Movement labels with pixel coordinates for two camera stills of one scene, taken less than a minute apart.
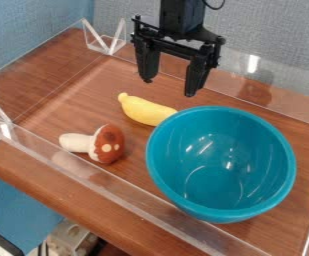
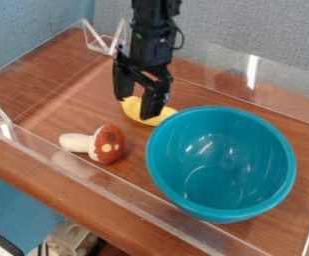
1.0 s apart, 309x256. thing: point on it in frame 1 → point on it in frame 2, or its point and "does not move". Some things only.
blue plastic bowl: [223, 160] does not move
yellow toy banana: [143, 111] does not move
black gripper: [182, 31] → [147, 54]
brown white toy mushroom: [104, 144] does not move
